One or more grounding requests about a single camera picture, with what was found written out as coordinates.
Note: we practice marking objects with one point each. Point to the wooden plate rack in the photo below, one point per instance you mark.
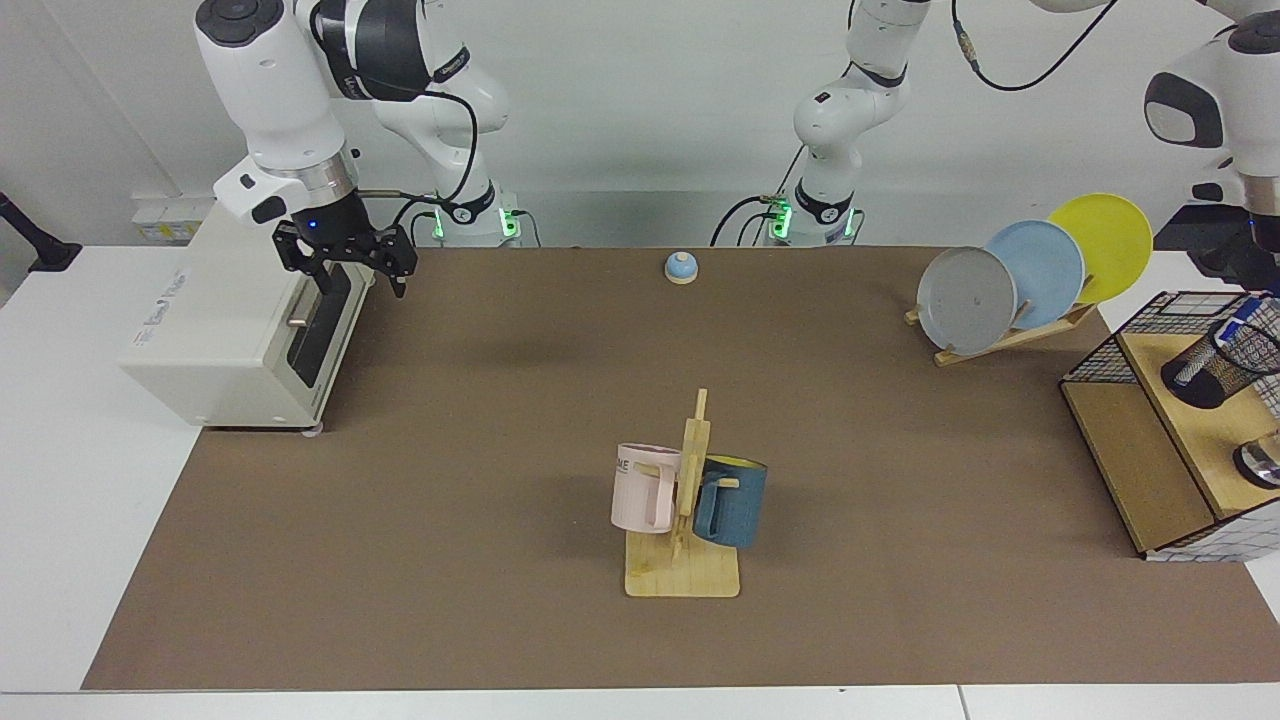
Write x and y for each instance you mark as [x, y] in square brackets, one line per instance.
[1000, 345]

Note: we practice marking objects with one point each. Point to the light blue plate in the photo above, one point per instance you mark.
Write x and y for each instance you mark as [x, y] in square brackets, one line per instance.
[1045, 265]

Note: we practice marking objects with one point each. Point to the grey plate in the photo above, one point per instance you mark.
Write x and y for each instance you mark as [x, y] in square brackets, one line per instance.
[965, 300]

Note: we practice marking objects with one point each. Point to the pale toaster oven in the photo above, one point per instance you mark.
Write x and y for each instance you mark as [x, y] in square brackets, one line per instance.
[220, 320]

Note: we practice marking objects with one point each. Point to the blue and white marker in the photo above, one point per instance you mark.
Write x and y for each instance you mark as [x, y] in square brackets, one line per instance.
[1245, 325]

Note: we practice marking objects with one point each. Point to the black stand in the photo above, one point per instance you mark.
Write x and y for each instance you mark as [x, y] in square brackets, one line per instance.
[35, 245]

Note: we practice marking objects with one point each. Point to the brown table cloth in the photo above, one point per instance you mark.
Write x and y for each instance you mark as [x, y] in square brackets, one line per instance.
[450, 500]

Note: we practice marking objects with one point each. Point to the yellow plate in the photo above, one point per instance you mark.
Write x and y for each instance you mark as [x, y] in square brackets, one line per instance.
[1110, 240]

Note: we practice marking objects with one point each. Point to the wooden cup stand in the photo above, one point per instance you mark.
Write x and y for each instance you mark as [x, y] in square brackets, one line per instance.
[680, 575]

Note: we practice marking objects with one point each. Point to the dark teal cup yellow inside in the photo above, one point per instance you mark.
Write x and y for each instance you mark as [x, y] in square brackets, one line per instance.
[735, 505]

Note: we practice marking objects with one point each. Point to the pink cup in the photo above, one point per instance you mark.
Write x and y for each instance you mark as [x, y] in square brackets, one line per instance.
[635, 490]

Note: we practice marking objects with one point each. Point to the black mesh pen holder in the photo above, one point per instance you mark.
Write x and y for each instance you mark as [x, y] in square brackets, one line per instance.
[1200, 385]

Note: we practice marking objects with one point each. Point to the glass lid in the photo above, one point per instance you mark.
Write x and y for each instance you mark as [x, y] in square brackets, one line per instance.
[1262, 462]

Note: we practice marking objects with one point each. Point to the white wall socket strip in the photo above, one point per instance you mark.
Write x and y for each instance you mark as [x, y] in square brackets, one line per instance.
[165, 215]

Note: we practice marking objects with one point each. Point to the small blue round thing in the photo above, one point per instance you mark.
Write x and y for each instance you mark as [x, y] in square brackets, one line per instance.
[681, 266]

